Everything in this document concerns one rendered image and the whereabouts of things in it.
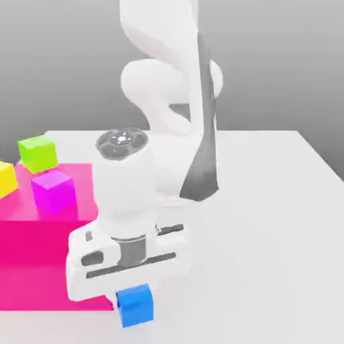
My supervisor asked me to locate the small blue cube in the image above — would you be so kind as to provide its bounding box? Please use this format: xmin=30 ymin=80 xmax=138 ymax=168
xmin=116 ymin=284 xmax=155 ymax=329

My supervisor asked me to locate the small magenta cube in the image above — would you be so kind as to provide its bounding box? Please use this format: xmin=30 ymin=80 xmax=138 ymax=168
xmin=30 ymin=169 xmax=77 ymax=215

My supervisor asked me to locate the small yellow cube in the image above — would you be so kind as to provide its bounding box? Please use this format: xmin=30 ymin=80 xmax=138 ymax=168
xmin=0 ymin=161 xmax=19 ymax=200

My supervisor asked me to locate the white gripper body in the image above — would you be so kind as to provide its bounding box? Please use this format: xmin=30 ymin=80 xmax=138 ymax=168
xmin=66 ymin=243 xmax=192 ymax=302

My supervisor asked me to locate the small green cube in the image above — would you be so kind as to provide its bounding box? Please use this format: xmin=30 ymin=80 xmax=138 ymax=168
xmin=17 ymin=134 xmax=59 ymax=174

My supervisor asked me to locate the large pink box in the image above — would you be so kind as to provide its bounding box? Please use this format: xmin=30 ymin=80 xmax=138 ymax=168
xmin=0 ymin=163 xmax=115 ymax=312

